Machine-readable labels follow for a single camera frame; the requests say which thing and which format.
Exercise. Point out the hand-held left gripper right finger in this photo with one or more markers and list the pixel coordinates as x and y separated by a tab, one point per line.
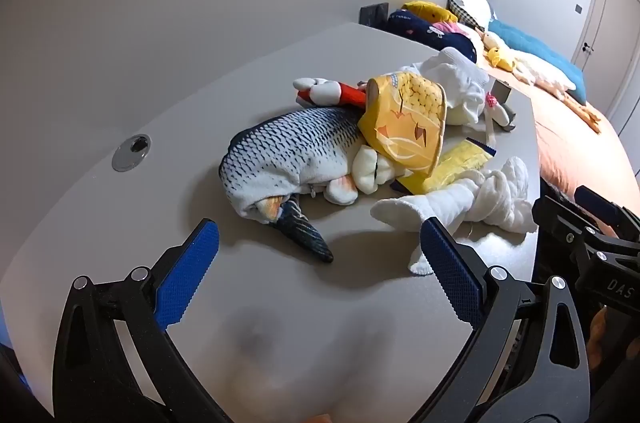
450	273

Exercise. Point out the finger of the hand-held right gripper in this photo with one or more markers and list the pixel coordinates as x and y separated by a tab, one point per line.
565	223
605	202

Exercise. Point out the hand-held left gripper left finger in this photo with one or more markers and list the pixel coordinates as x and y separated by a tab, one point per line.
190	273

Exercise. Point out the long white plush toy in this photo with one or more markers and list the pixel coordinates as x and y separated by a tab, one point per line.
450	203

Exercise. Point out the white orange plush toy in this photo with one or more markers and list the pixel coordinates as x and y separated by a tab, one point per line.
367	170

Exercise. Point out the yellow snack bag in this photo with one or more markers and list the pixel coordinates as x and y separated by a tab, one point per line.
405	128

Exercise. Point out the grey fish plush toy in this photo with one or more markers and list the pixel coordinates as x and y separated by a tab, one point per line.
290	143

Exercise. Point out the white rabbit plush toy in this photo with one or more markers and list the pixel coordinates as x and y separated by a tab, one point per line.
460	78

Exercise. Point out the bed with orange sheet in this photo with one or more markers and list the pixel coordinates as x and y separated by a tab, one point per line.
565	143

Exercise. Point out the white goose plush toy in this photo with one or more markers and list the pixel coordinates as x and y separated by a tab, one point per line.
540	68

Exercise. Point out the teal cushion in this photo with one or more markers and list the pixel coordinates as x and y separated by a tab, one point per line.
530	43

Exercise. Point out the yellow duck plush toy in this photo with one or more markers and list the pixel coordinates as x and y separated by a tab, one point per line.
500	58

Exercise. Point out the beige room door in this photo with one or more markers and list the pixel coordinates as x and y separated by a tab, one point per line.
615	18

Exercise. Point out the pink cartoon blanket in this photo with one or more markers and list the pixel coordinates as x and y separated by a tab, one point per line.
447	28

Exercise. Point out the navy printed blanket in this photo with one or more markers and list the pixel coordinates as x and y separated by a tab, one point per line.
425	33

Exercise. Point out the checkered patchwork pillow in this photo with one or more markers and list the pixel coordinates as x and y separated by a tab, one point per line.
472	5

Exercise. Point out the mustard yellow blanket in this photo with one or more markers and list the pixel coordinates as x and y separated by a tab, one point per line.
430	10

